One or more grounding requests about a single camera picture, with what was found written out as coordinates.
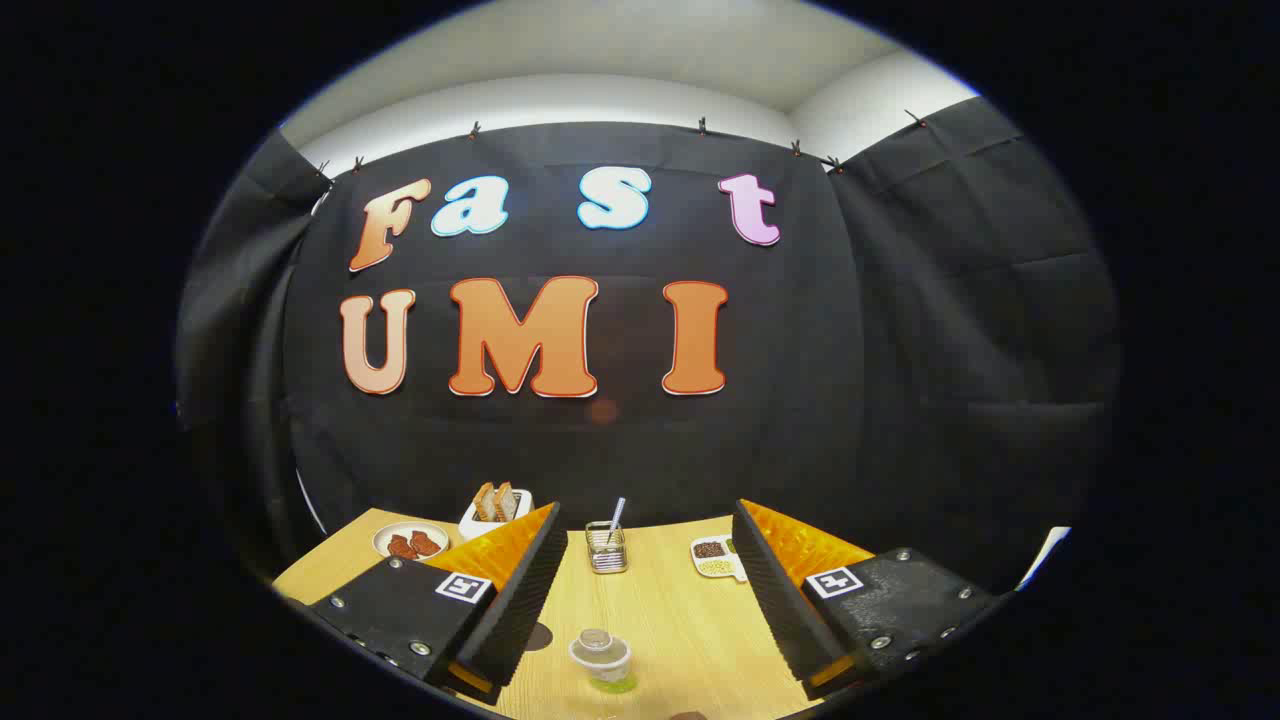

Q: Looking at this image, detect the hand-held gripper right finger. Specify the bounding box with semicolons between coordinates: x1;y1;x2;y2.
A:
732;498;1004;701

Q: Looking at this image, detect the white round plate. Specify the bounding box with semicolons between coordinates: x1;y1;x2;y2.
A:
372;521;451;562

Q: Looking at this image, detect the white divided dish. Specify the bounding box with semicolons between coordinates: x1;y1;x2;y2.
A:
690;536;749;583

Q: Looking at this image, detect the metal wire basket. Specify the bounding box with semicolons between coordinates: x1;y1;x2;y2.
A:
585;521;629;574

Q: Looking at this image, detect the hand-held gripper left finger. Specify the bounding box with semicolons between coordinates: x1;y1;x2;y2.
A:
308;502;569;701

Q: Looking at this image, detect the clear plastic juice bottle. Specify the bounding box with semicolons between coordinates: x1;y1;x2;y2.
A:
568;628;638;694

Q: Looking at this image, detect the wooden table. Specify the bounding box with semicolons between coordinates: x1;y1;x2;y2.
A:
272;508;831;720

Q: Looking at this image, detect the white toaster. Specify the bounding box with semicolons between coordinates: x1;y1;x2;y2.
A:
458;488;534;542

